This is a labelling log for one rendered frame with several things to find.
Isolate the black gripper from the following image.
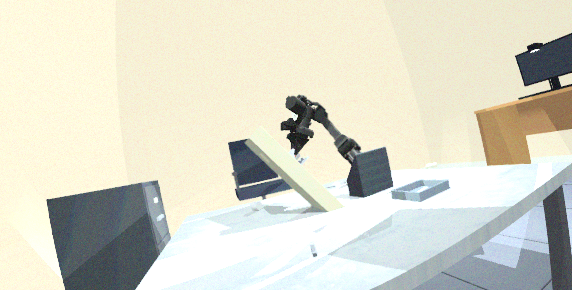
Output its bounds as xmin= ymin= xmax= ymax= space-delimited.
xmin=286 ymin=116 xmax=314 ymax=155

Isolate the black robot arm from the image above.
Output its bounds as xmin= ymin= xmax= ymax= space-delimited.
xmin=280 ymin=94 xmax=362 ymax=165

